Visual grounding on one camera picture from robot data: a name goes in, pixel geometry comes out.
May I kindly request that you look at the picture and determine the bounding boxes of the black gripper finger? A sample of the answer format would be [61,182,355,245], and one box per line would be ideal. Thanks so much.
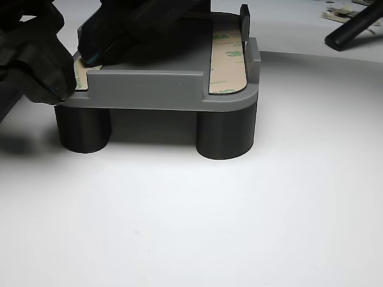
[17,48,69,105]
[56,39,78,100]

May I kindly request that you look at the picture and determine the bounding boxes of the black teal tipped gripper finger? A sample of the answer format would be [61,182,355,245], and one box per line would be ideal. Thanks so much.
[77,7,137,68]

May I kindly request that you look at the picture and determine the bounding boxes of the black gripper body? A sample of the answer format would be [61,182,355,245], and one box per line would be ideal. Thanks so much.
[99,0,211,28]

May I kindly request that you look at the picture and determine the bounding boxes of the black gripper body with camera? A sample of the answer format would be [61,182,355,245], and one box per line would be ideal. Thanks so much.
[0,0,65,124]

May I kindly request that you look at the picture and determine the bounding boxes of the short tan tape liner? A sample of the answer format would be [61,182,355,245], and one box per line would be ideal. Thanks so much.
[73,56,103,90]

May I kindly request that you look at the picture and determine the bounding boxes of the long tan tape liner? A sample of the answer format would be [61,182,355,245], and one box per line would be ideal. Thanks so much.
[206,29,250,95]

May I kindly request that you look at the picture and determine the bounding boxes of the large tan film scrap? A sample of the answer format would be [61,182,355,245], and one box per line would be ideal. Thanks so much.
[319,3,361,22]

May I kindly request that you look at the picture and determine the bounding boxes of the grey fixture with black legs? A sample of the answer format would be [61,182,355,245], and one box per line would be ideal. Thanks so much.
[53,11,262,161]

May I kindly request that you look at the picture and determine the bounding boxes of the black upright tab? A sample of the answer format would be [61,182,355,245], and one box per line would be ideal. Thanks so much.
[239,3,253,42]

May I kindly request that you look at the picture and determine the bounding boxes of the black round rod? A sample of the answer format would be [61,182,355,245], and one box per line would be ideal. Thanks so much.
[324,2,383,52]

